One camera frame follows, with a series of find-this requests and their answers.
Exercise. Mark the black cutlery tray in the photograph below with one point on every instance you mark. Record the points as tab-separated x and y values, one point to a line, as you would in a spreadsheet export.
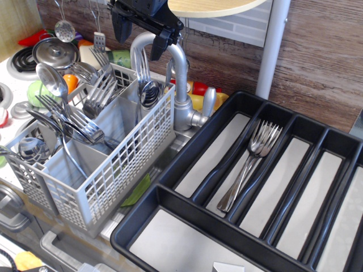
299	210

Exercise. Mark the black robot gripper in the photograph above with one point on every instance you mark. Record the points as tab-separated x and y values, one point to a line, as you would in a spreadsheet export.
153	16

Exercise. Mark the silver forks compartment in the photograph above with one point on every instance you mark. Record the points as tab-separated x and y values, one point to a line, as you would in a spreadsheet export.
104	86
77	126

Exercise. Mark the green toy can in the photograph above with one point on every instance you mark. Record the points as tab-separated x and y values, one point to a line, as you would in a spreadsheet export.
119	57

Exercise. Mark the yellow toy bottle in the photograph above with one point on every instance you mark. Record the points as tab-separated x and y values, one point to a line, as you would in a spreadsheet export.
197	101

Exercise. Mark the silver pot with lid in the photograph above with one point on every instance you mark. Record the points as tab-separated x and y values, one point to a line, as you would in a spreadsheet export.
55	53

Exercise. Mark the silver fork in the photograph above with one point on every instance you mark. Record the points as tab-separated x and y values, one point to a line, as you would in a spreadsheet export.
143	76

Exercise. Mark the green toy vegetable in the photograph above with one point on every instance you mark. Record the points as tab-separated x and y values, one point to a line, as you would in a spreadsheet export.
36	88

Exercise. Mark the hanging silver spatula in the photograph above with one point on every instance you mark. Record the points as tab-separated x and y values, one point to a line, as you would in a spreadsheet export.
99	37

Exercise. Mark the hanging silver skimmer ladle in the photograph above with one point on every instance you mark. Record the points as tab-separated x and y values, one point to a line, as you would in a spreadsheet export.
63	29

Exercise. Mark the black coil stove burner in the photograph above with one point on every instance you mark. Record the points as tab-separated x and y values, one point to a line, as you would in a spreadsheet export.
23	60

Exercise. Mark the stacked silver forks in tray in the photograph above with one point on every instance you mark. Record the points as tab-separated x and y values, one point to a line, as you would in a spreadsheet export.
261	142

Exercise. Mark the green leaf toy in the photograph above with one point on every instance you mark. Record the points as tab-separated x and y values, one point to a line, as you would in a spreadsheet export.
138	191

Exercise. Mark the round wooden shelf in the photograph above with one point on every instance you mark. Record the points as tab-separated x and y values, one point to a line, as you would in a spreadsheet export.
211	8

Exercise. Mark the orange toy fruit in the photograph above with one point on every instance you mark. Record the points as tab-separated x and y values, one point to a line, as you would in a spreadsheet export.
71	81

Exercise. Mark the silver spoon front left compartment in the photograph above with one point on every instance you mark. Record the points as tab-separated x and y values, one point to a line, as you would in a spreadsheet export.
33	150

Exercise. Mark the red toy pepper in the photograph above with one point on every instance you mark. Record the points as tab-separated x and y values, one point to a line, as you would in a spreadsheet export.
35	38

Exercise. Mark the silver forks front compartment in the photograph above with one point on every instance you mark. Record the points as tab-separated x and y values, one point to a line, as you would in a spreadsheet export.
77	126

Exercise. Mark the silver forks back compartment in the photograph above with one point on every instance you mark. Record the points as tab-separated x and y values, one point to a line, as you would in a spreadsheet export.
104	86

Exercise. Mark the silver toy faucet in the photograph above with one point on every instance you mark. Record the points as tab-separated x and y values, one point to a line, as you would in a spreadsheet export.
185	116

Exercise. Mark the red toy bottle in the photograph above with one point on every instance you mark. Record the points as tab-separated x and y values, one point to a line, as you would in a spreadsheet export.
195	88

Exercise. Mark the grey plastic cutlery basket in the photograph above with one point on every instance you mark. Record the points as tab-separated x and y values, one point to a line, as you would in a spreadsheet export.
85	184

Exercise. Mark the large silver spoon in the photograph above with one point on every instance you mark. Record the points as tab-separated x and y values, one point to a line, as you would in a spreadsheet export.
56	85

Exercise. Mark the silver spoon in middle compartment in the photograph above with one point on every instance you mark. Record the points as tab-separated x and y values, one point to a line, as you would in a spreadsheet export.
150	94

